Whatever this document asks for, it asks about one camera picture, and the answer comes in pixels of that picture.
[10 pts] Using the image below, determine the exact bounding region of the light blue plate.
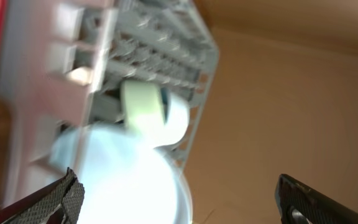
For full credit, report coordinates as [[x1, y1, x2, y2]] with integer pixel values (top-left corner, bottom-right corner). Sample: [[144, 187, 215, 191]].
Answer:
[[50, 123, 194, 224]]

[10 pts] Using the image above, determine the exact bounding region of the mint green bowl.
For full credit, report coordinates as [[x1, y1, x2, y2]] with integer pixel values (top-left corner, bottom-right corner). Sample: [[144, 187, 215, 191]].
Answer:
[[120, 80, 165, 138]]

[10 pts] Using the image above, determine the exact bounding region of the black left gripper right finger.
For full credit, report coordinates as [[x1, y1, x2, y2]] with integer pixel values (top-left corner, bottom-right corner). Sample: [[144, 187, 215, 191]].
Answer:
[[275, 174, 358, 224]]

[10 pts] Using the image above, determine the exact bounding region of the light blue bowl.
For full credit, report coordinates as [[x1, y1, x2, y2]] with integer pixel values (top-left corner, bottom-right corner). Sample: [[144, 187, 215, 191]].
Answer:
[[151, 88, 190, 147]]

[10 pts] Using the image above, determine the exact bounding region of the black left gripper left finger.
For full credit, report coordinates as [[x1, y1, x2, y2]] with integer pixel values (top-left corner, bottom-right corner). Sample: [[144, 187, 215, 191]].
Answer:
[[0, 168, 85, 224]]

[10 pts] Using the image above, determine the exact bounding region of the grey dishwasher rack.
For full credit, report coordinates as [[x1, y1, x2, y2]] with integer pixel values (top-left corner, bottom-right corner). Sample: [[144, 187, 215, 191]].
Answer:
[[0, 0, 219, 206]]

